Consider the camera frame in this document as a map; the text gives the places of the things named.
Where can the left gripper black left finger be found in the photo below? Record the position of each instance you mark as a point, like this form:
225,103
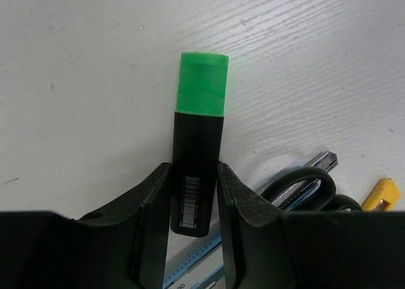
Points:
122,244

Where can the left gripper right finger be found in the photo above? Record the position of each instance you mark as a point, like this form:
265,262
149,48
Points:
265,247

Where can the blue white utility knife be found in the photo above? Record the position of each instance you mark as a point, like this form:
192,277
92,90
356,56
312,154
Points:
204,268

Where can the black handled scissors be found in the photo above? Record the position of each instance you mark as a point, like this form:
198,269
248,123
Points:
325,200

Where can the yellow utility knife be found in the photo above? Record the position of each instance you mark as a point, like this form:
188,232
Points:
383,197

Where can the green highlighter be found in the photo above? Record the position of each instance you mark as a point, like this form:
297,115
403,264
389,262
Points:
197,133

